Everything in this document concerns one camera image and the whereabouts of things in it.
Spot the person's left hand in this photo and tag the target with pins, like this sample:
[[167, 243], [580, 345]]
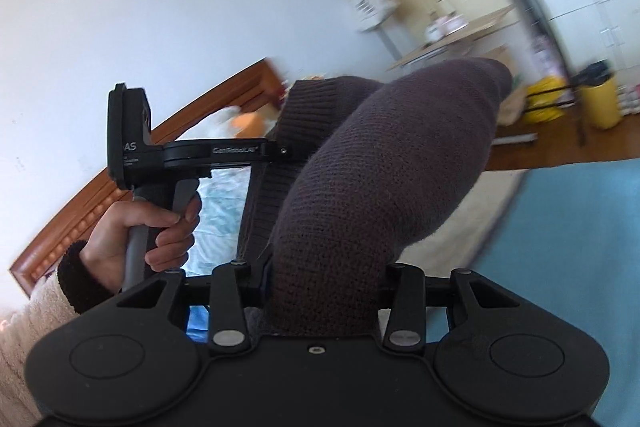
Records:
[[105, 252]]

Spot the dark purple knit sweater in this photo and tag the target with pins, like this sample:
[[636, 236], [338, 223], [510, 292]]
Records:
[[375, 167]]

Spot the yellow trash bin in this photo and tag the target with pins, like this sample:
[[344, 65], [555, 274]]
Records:
[[597, 89]]

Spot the person's left forearm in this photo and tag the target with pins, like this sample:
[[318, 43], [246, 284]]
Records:
[[87, 281]]

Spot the light blue bed sheet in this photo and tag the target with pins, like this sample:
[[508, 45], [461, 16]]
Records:
[[567, 239]]

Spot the wooden headboard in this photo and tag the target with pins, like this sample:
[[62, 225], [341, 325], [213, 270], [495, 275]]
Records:
[[254, 87]]

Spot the orange plaid blanket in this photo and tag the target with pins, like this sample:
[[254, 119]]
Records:
[[248, 125]]

